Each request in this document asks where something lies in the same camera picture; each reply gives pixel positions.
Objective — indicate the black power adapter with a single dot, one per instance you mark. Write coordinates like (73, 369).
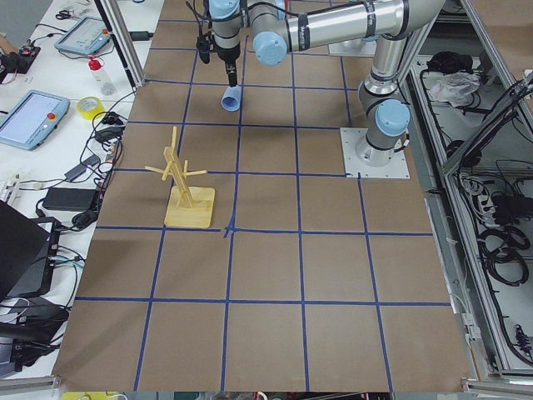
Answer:
(69, 199)

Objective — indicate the white crumpled cloth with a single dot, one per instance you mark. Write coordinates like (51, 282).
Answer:
(456, 89)

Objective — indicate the far teach pendant tablet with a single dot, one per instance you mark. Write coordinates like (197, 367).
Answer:
(87, 37)

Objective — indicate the wooden cup stand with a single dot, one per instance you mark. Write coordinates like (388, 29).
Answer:
(188, 206)

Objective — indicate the teach pendant tablet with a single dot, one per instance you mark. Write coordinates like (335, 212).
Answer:
(33, 119)
(87, 37)

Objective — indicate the small black adapter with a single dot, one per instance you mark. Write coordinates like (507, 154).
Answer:
(82, 167)

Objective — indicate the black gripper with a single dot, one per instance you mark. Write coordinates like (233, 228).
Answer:
(227, 55)

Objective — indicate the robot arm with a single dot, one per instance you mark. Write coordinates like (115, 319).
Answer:
(277, 32)
(387, 113)

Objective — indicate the red cap squeeze bottle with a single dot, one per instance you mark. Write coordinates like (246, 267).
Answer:
(101, 77)

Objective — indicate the black scissors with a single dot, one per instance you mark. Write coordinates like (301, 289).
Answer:
(63, 15)

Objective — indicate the aluminium frame post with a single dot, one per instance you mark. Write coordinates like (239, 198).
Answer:
(114, 21)

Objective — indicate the near teach pendant tablet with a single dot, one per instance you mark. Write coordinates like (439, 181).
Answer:
(33, 119)

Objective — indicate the light blue cup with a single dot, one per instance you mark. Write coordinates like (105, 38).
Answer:
(231, 98)

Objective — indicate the black laptop computer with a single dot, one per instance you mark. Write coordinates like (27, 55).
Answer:
(27, 248)

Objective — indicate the yellow tape roll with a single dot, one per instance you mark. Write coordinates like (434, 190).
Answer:
(90, 107)

